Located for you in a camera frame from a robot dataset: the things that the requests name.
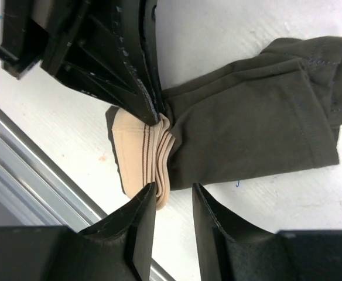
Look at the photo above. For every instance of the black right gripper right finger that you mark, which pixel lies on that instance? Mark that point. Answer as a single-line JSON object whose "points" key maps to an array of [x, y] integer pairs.
{"points": [[231, 248]]}

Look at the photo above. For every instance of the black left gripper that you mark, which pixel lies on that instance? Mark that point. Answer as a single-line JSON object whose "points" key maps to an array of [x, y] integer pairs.
{"points": [[93, 47]]}

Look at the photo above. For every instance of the olive underwear with cream waistband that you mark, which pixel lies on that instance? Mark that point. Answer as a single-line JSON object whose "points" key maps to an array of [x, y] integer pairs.
{"points": [[278, 112]]}

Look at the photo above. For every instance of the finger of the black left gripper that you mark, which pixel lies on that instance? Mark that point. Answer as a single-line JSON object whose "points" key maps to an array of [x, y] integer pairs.
{"points": [[149, 32]]}

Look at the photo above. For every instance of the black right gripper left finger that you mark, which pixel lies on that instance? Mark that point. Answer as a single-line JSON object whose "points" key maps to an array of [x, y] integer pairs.
{"points": [[119, 247]]}

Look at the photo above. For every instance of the aluminium frame rail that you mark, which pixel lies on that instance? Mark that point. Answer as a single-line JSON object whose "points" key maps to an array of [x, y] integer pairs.
{"points": [[38, 193]]}

